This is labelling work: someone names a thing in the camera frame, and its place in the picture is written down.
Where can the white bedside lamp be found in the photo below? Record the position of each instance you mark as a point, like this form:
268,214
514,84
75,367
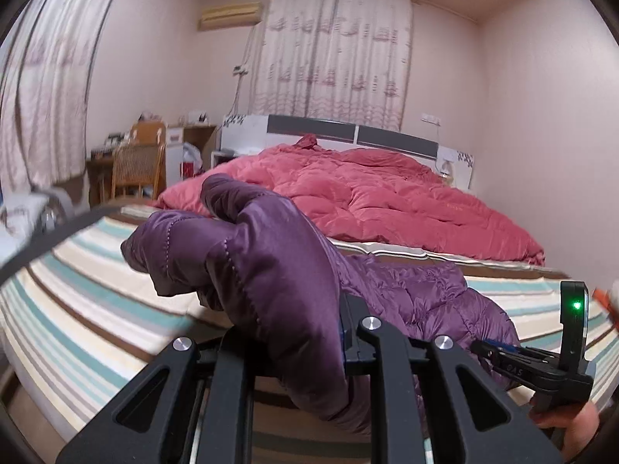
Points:
446,171

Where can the patterned side curtain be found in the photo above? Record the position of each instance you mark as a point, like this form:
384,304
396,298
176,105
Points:
44,90

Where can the wicker wooden chair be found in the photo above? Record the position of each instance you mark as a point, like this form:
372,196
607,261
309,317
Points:
137,167

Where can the striped bed sheet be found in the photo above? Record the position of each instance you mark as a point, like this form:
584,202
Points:
77,323

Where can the wooden desk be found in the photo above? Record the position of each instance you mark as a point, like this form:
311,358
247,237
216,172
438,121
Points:
99,172

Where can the red quilted duvet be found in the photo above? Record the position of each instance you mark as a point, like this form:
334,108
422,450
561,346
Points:
368,195

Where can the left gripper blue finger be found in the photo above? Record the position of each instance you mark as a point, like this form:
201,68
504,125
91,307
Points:
357,328

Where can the purple down jacket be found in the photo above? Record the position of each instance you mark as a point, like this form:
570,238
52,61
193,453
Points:
258,258

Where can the wall air conditioner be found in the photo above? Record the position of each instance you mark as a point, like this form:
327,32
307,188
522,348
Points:
233,15

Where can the person's right hand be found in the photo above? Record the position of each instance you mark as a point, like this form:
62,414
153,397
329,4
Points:
579,422

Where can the white grey bed headboard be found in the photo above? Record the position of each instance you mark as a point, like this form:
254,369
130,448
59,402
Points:
250,134

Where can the patterned window curtain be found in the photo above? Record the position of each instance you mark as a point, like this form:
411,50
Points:
341,60

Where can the white wall socket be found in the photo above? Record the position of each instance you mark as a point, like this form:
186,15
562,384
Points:
430,119

